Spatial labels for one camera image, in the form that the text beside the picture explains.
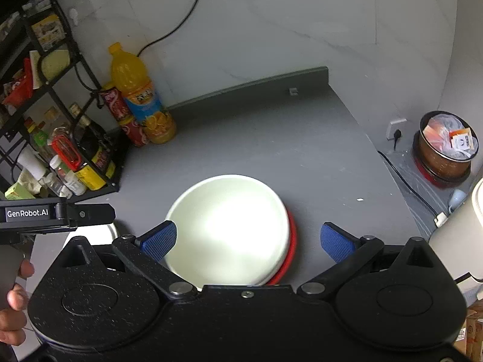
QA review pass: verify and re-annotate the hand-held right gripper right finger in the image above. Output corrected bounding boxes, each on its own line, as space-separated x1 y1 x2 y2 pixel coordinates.
297 223 443 303

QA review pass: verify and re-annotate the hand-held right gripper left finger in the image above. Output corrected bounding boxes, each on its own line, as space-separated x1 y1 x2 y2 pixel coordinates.
53 221 197 301

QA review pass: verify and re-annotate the red plate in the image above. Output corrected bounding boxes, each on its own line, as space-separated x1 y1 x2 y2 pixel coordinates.
266 208 299 286

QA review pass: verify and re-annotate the large white plate blue rim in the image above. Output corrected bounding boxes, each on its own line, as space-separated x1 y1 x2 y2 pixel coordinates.
62 222 123 273

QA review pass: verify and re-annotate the cream white bowl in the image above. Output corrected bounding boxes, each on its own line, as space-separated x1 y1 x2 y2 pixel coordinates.
163 174 292 291

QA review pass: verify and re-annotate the person's left hand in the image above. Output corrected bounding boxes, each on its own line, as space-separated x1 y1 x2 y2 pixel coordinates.
0 260 35 345

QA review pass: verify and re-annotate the green carton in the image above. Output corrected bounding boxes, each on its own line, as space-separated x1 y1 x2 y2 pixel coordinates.
5 182 37 201

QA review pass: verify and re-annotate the white plastic bottle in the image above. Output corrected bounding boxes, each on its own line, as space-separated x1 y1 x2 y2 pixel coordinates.
17 146 46 180

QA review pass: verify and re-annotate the yellow labelled jar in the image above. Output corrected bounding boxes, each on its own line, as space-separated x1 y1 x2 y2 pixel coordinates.
75 162 107 192

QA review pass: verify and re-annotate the red lidded container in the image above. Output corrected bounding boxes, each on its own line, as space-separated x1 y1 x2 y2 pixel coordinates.
51 134 84 173

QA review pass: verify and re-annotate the dark sauce bottle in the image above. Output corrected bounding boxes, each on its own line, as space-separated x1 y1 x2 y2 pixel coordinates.
76 115 116 182

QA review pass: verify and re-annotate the red drink can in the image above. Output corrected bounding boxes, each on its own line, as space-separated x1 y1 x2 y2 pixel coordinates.
118 115 150 148
99 86 131 122

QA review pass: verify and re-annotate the red cooker base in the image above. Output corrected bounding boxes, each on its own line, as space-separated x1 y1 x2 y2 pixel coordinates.
415 156 471 190

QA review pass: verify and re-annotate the white kitchen appliance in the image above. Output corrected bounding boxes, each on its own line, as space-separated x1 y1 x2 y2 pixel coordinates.
428 175 483 284

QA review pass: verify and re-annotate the white cup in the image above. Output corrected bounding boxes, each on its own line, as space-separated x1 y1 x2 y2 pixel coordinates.
448 189 468 212

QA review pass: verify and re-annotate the brown trash bin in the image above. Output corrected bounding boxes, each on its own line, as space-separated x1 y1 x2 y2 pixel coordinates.
413 110 475 182

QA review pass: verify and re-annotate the red snack packet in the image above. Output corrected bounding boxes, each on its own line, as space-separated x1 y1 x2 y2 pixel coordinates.
2 58 35 107

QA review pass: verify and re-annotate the orange juice bottle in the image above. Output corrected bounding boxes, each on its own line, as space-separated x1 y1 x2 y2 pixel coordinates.
108 43 177 145

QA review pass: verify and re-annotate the pale green food pack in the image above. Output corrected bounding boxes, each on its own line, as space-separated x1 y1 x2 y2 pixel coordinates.
39 47 73 81

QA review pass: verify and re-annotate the black metal rack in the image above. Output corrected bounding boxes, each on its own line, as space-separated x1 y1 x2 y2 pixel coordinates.
0 0 124 201

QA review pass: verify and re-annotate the cardboard box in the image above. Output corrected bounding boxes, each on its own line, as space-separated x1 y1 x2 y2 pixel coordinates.
453 299 483 360

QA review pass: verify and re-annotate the white wrapper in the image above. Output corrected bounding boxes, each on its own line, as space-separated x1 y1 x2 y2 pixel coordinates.
450 128 477 153

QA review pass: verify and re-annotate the yellow printed box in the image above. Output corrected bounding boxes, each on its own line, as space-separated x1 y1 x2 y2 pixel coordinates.
31 14 66 52

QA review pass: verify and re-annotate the black plug with cable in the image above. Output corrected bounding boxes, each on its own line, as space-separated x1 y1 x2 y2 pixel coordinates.
377 130 441 216

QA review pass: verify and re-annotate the white wall socket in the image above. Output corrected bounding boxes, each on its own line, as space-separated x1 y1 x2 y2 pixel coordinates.
385 118 408 141

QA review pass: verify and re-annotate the black wall cable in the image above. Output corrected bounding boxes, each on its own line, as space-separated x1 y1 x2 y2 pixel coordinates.
136 0 209 59

